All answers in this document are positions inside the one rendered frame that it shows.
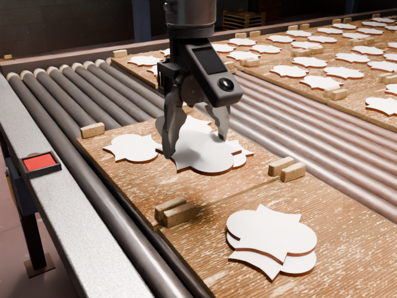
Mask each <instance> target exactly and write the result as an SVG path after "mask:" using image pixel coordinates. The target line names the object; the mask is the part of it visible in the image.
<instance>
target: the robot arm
mask: <svg viewBox="0 0 397 298"><path fill-rule="evenodd" d="M163 8H164V9H165V18H166V22H167V23H165V24H164V27H165V33H167V35H169V39H170V54H168V55H170V57H169V58H167V57H168V55H166V58H165V61H158V62H157V78H158V92H159V93H160V94H162V95H164V97H165V101H164V115H160V116H158V117H157V118H156V121H155V127H156V129H157V131H158V132H159V134H160V136H161V137H162V151H163V153H164V157H165V159H167V160H169V158H170V157H171V156H172V155H173V154H174V153H175V151H176V150H175V145H176V142H177V141H178V139H179V132H180V129H181V127H182V126H183V125H184V124H185V122H186V119H187V114H186V113H185V112H184V110H183V108H182V107H183V102H185V103H186V104H187V106H189V107H190V108H193V106H194V105H195V104H196V103H201V102H204V103H206V104H208V105H205V109H206V111H207V113H208V114H209V115H210V116H211V117H212V118H213V119H214V120H215V123H214V124H215V125H216V126H217V128H218V136H219V138H220V139H221V140H222V141H224V142H226V138H227V133H228V129H229V120H230V116H229V115H230V105H232V104H235V103H238V102H239V101H240V99H241V98H242V96H243V90H242V88H241V87H240V85H239V84H238V82H237V81H236V79H235V78H234V77H233V75H232V74H231V72H230V71H229V69H228V68H227V66H226V65H225V63H224V62H223V60H222V59H221V57H220V56H219V55H218V53H217V51H216V50H215V49H214V47H213V46H212V44H211V43H210V41H209V40H208V38H205V37H210V36H213V35H214V23H215V22H216V0H165V4H164V6H163ZM160 77H161V85H160Z"/></svg>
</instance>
